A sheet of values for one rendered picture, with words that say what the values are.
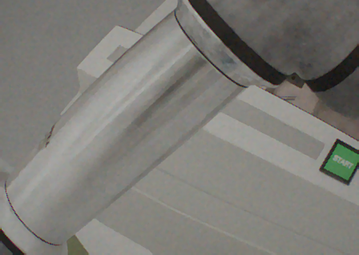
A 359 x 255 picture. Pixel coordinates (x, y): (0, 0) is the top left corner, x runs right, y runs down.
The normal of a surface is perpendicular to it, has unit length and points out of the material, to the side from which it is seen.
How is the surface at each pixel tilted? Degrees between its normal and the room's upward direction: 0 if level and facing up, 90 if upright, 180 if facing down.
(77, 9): 0
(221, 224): 90
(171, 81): 54
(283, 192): 90
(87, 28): 0
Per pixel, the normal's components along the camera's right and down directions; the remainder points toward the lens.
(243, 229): -0.56, 0.68
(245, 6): -0.28, 0.19
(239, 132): -0.07, -0.62
